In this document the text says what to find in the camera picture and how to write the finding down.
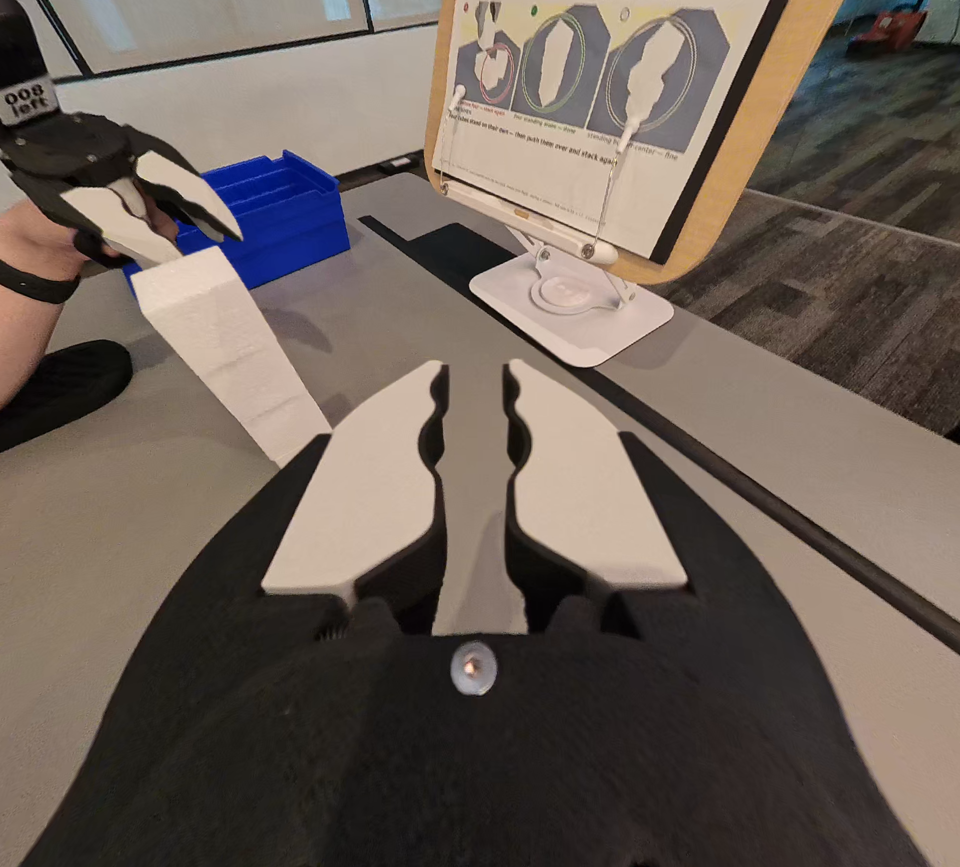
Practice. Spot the wooden document board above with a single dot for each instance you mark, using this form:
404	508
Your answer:
780	94

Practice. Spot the white document stand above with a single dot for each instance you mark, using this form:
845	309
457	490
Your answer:
510	297

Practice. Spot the person's left forearm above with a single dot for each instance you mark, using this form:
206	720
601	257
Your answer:
19	342

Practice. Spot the blue plastic bin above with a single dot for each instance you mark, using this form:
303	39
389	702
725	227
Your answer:
285	222

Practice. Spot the black floor box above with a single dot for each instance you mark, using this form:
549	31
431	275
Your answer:
397	165

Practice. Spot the person's left hand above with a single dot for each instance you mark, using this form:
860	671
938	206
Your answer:
37	237

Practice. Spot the black mesh wrist rest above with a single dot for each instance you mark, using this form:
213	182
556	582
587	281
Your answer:
60	387

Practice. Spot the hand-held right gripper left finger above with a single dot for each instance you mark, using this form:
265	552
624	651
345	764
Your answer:
352	499

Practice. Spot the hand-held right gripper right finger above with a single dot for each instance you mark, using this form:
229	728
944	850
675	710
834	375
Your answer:
592	507

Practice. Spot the black wrist band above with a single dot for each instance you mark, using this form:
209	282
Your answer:
37	282

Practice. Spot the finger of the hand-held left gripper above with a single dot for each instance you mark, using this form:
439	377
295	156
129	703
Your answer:
120	222
191	196

